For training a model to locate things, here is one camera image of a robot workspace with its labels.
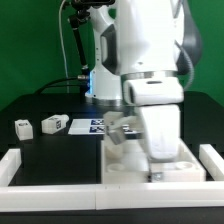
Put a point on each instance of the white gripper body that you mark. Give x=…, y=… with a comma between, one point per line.
x=156, y=106

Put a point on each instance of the white square table top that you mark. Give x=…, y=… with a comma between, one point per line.
x=134, y=167

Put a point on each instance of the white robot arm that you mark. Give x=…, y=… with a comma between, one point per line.
x=146, y=43

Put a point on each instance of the white sheet with tags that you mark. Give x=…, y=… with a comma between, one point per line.
x=94, y=126

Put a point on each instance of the white U-shaped fence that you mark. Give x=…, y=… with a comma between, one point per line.
x=113, y=196

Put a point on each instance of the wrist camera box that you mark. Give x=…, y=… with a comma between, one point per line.
x=118, y=126

